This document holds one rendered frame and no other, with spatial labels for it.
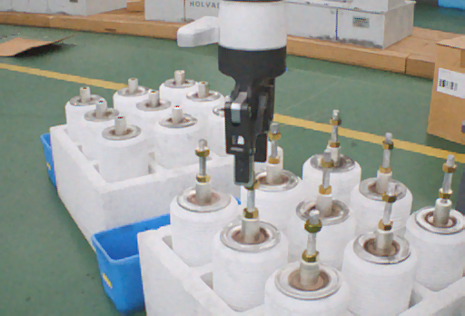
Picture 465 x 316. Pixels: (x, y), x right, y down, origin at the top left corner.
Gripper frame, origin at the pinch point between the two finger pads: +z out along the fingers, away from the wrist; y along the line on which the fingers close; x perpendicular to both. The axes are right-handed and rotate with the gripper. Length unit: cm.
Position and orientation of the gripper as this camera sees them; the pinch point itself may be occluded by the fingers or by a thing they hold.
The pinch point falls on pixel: (251, 162)
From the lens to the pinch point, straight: 67.5
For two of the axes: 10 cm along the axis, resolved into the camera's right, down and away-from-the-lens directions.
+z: 0.0, 9.3, 3.7
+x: -9.6, -1.0, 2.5
